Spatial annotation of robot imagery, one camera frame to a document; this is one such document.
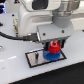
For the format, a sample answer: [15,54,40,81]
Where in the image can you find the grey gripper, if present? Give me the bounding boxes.
[37,24,74,51]

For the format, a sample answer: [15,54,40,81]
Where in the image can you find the red gear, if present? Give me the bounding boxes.
[48,41,61,54]

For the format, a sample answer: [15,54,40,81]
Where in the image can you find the blue gear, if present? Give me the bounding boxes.
[43,51,61,61]

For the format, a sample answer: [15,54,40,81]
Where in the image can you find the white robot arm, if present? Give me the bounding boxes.
[18,0,84,51]

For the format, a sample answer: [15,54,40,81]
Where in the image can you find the black base plate with pegs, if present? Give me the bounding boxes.
[26,49,66,68]

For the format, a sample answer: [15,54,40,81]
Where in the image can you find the black cable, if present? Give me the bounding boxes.
[0,32,38,43]

